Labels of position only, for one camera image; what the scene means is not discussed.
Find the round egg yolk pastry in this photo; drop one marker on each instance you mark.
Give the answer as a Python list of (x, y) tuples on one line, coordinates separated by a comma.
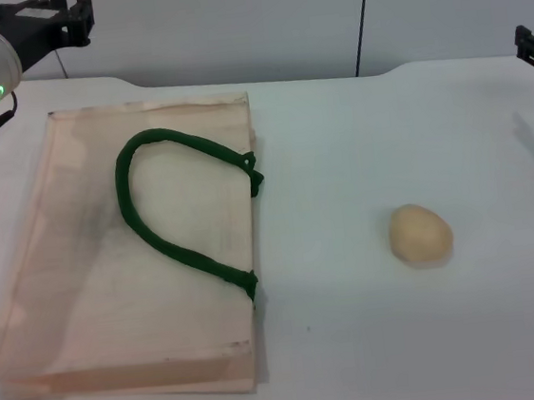
[(421, 236)]

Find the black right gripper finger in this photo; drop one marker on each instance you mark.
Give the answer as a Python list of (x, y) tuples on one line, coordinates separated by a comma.
[(529, 46)]

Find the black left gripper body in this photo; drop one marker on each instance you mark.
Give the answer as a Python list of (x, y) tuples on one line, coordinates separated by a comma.
[(29, 29)]

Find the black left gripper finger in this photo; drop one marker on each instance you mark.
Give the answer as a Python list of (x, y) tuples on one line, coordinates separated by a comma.
[(83, 29), (77, 5)]

